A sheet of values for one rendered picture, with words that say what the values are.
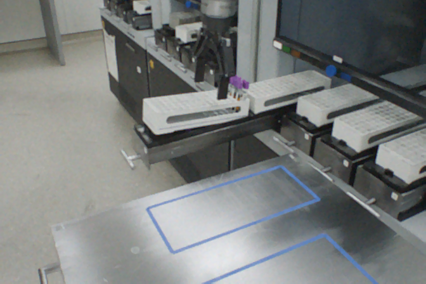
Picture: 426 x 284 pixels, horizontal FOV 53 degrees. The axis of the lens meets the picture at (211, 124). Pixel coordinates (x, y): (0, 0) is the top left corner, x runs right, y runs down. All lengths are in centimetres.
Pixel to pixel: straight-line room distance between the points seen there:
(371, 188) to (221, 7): 58
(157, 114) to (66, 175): 147
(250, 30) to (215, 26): 41
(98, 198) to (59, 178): 31
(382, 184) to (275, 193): 26
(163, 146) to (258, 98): 32
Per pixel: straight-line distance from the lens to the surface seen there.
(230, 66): 112
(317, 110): 123
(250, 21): 153
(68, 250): 86
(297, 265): 81
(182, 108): 116
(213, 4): 111
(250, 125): 127
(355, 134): 114
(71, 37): 475
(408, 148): 113
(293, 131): 128
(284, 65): 146
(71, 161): 265
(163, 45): 204
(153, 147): 114
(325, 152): 119
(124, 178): 243
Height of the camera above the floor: 141
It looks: 29 degrees down
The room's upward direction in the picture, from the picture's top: straight up
